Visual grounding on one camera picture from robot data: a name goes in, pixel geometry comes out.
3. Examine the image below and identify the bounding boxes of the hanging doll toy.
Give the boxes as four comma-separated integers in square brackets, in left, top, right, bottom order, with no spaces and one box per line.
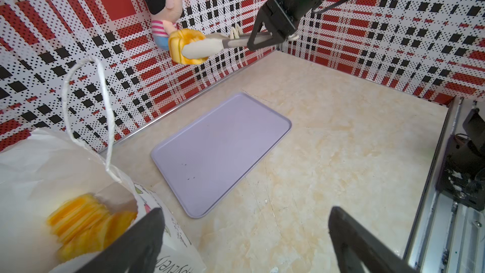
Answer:
[144,0,183,51]

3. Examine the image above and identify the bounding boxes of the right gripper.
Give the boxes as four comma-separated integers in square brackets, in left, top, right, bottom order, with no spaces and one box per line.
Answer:
[247,0,299,51]

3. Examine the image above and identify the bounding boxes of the round bundt bread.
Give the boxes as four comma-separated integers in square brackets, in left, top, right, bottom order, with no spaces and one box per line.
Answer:
[168,29,208,65]

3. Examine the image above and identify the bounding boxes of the white paper bag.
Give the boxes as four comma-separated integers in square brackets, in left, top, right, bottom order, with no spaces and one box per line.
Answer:
[0,56,207,273]

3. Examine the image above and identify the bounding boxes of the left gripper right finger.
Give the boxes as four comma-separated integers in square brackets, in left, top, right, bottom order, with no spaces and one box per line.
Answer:
[328,207,416,272]

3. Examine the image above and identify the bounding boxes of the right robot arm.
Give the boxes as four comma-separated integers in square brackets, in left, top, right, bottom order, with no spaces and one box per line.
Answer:
[247,0,350,51]

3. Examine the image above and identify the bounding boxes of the long ridged bread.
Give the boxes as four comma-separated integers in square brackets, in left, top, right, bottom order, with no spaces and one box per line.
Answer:
[46,194,137,263]

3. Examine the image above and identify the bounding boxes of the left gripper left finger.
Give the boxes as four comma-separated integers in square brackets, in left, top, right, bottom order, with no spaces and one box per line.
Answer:
[77,208,165,272]

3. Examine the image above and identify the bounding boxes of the lavender tray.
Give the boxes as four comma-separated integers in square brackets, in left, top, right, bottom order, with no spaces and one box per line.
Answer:
[151,93,292,219]

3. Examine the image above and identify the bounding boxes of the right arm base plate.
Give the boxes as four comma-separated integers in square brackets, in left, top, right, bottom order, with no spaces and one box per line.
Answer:
[436,108,484,212]

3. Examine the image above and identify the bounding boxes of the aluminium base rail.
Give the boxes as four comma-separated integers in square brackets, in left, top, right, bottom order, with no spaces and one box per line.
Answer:
[403,98,484,272]

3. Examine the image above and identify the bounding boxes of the metal tongs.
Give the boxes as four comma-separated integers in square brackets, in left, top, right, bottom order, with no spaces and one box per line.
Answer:
[181,24,251,59]

